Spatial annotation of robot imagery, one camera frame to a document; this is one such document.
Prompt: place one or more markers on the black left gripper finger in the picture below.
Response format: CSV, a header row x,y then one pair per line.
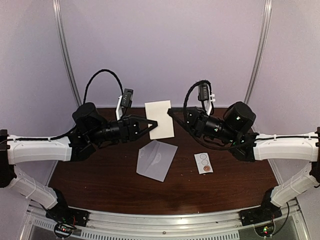
x,y
144,129
141,119

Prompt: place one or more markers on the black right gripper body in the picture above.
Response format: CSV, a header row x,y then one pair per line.
x,y
198,125

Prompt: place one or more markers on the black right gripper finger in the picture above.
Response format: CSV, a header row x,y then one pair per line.
x,y
189,110
187,124

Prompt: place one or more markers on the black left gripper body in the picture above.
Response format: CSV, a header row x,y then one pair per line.
x,y
124,133

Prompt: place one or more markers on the beige paper sheet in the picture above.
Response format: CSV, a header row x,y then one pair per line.
x,y
158,111

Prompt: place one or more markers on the grey envelope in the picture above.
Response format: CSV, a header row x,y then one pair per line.
x,y
155,159

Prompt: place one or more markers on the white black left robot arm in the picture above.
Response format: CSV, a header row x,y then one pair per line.
x,y
90,131

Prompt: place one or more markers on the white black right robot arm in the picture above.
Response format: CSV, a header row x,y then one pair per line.
x,y
232,133

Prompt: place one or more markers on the white seal sticker strip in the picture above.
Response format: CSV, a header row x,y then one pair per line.
x,y
203,163

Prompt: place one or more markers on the left green circuit board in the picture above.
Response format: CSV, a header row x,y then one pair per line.
x,y
63,231

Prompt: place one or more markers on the green circuit board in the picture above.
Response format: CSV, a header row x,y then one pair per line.
x,y
264,230
63,231

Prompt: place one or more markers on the right green circuit board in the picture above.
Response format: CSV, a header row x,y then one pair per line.
x,y
264,230

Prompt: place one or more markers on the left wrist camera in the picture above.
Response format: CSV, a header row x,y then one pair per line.
x,y
124,103

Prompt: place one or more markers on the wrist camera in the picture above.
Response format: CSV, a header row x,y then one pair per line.
x,y
124,103
206,99

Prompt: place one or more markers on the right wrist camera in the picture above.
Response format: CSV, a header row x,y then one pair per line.
x,y
206,99

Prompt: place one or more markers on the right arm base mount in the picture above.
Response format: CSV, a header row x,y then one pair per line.
x,y
257,215

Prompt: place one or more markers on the aluminium right corner post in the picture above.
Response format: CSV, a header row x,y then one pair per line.
x,y
262,40

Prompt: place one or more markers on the aluminium corner post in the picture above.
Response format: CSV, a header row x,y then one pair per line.
x,y
64,50
262,40

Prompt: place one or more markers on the aluminium front table rail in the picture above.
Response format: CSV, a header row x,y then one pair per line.
x,y
224,225

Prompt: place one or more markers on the aluminium left corner post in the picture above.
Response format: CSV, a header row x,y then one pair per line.
x,y
64,50

